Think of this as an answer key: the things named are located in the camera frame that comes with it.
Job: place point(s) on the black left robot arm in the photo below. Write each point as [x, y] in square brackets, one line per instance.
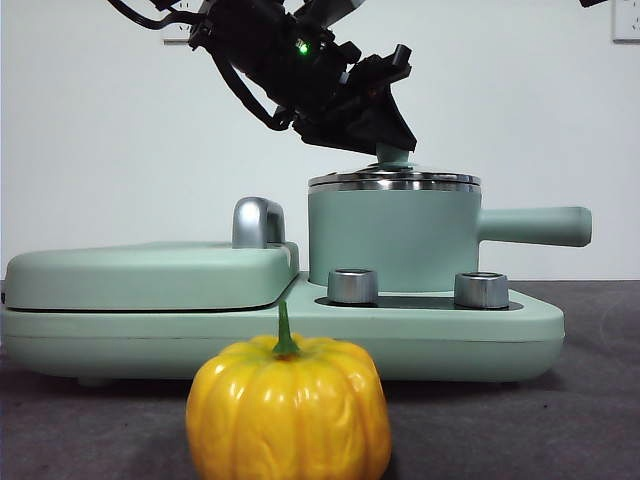
[270, 55]

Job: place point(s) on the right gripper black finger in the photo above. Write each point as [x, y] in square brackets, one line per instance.
[592, 2]

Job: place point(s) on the yellow toy pumpkin green stem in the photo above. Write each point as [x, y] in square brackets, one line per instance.
[285, 415]

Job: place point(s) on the glass pot lid green knob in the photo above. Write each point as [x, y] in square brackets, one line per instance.
[395, 159]

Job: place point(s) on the silver control knob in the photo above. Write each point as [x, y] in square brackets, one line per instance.
[481, 292]
[352, 290]

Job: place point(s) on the mint green breakfast machine base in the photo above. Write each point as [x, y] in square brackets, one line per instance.
[450, 345]

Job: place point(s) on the black control panel strip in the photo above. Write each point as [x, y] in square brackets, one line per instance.
[415, 302]

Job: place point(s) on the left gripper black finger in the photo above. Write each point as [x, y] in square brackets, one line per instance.
[392, 127]
[340, 131]

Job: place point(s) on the white wall socket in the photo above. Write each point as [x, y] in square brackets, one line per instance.
[627, 25]
[175, 37]

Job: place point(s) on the mint green hinged griddle lid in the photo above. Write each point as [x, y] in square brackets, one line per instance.
[140, 275]

